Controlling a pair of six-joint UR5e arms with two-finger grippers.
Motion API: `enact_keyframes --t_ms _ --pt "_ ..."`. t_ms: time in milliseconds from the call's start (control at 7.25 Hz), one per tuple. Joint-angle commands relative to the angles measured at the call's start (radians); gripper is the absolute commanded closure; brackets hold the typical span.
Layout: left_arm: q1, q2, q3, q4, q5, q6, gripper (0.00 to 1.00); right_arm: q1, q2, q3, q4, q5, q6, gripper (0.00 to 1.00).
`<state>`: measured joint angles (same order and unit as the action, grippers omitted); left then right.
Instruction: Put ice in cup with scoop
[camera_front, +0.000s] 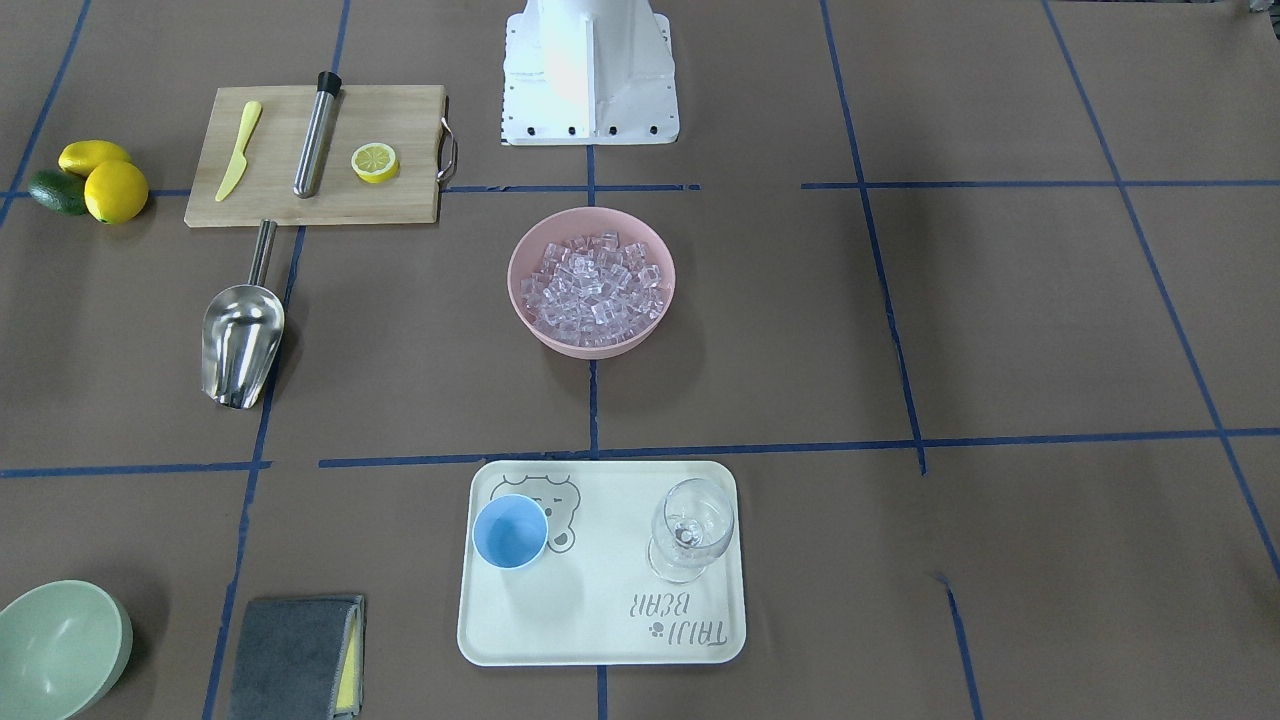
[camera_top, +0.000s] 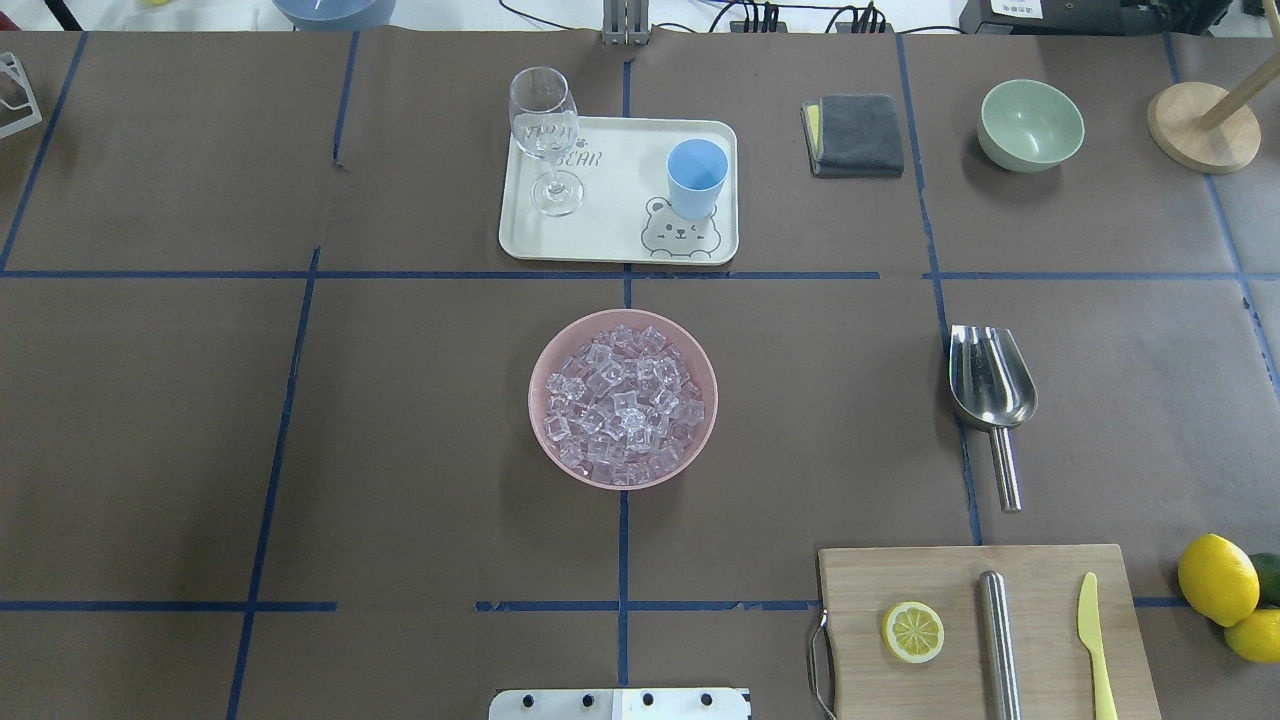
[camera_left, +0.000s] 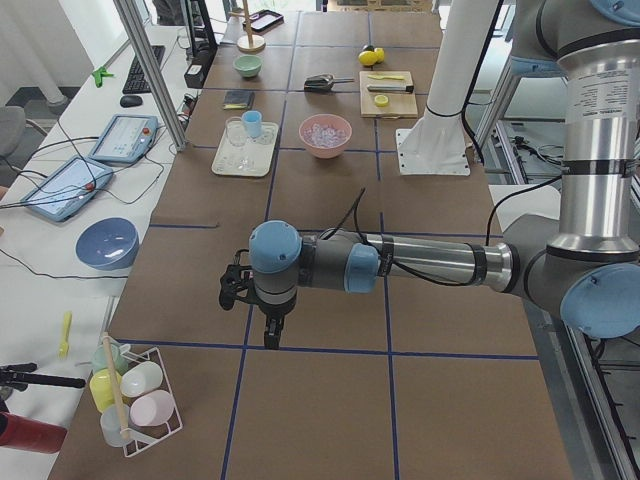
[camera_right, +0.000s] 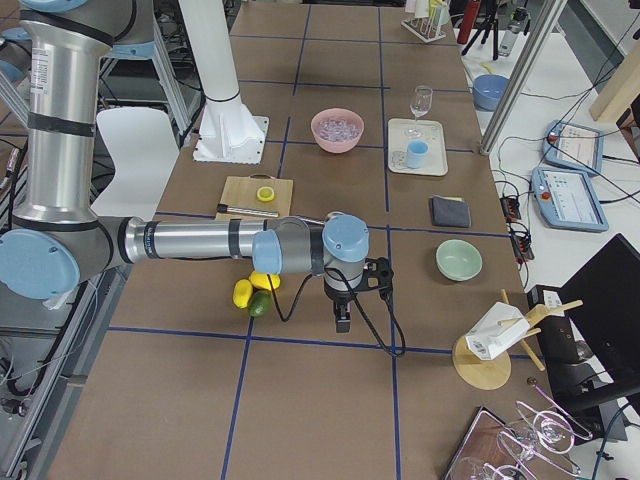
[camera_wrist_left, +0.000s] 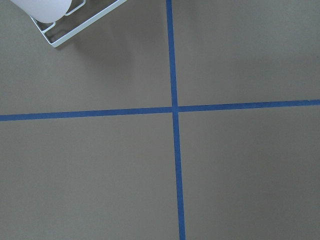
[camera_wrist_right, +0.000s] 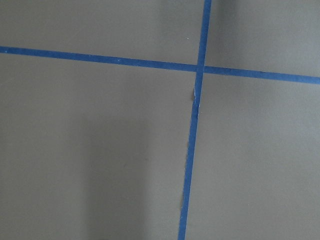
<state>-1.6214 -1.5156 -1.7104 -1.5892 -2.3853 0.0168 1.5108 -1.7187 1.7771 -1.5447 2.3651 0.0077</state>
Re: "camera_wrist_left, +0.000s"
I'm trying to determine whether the white plastic cup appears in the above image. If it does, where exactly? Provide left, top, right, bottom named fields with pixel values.
left=11, top=0, right=72, bottom=23

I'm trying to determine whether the white wire cup rack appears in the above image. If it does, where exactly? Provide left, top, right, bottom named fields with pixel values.
left=31, top=0, right=126, bottom=48

